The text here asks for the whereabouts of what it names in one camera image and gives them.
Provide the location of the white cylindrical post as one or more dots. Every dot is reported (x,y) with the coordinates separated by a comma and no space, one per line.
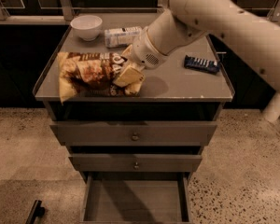
(272,110)

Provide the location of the grey drawer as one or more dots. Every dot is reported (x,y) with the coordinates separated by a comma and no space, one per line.
(135,162)
(136,198)
(134,133)

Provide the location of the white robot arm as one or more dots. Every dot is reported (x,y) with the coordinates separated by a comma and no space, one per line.
(255,40)

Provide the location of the brown chip bag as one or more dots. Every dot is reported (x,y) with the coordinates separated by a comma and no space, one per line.
(92,73)

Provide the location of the black object on floor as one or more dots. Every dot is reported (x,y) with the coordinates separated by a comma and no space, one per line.
(37,210)

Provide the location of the bottom grey drawer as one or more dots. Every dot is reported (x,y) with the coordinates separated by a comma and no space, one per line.
(136,198)

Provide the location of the white ceramic bowl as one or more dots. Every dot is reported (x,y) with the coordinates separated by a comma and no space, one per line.
(87,27)

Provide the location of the grey drawer cabinet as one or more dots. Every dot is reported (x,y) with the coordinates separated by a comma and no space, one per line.
(168,93)

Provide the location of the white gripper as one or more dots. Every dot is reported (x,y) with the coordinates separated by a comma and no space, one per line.
(144,50)

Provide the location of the top grey drawer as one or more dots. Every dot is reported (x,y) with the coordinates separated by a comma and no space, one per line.
(134,133)

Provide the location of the middle grey drawer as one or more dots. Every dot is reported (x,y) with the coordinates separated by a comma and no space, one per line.
(135,162)

